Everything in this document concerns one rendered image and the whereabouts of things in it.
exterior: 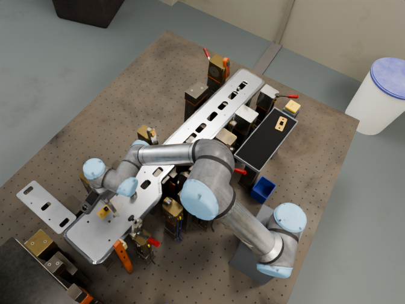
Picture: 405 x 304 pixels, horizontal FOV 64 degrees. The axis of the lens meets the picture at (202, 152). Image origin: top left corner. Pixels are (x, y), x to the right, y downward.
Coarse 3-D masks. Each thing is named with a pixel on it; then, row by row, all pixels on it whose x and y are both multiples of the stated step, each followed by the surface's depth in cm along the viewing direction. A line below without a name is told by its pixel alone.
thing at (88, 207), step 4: (92, 192) 128; (88, 196) 128; (92, 196) 128; (96, 196) 127; (100, 196) 127; (84, 200) 128; (88, 200) 128; (92, 200) 127; (96, 200) 127; (84, 204) 127; (88, 204) 127; (92, 204) 127; (80, 208) 128; (84, 208) 127; (88, 208) 127; (92, 208) 128; (84, 212) 127; (88, 212) 127
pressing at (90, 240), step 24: (240, 72) 196; (216, 96) 185; (240, 96) 187; (192, 120) 175; (216, 120) 176; (144, 168) 157; (168, 168) 158; (144, 192) 150; (96, 216) 143; (120, 216) 144; (144, 216) 144; (72, 240) 136; (96, 240) 137; (96, 264) 132
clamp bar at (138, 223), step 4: (132, 216) 122; (128, 220) 121; (132, 220) 122; (136, 220) 123; (140, 220) 121; (132, 224) 120; (136, 224) 120; (140, 224) 121; (132, 228) 125; (136, 228) 120; (140, 228) 122; (132, 232) 132; (136, 232) 128
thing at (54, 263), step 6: (54, 258) 124; (48, 264) 123; (54, 264) 123; (60, 264) 124; (54, 270) 122; (60, 270) 126; (66, 270) 132; (60, 276) 130; (66, 276) 135; (72, 276) 141; (72, 282) 145; (78, 282) 151
